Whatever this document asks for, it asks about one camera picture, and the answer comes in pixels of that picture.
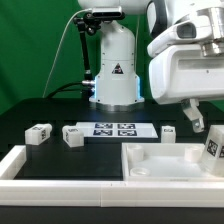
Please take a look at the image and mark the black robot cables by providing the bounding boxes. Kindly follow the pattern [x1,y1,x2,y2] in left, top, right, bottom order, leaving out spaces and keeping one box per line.
[46,81,84,100]

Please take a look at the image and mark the grey camera on mount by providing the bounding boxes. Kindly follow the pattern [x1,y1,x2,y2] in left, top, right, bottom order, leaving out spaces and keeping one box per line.
[91,6,123,19]

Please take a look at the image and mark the white U-shaped fence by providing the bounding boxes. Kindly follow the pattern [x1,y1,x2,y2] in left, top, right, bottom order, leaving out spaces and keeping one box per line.
[0,146,224,208]

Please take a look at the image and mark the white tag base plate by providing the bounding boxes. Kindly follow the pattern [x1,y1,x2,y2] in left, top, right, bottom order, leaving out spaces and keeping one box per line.
[76,122,158,138]

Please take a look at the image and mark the white square tabletop part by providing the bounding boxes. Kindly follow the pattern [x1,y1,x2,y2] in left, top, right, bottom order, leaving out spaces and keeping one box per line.
[121,143,224,182]

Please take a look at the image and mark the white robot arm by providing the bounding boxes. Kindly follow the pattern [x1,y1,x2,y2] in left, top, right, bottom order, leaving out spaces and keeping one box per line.
[78,0,224,132]

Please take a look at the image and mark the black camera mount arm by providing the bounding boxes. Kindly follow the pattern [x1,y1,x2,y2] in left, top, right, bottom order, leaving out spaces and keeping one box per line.
[73,13,101,100]

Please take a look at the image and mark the white camera cable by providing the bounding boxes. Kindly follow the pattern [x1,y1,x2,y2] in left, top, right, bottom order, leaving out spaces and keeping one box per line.
[42,8,93,99]

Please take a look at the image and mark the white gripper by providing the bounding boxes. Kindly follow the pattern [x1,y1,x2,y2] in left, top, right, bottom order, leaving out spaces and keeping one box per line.
[147,19,224,133]

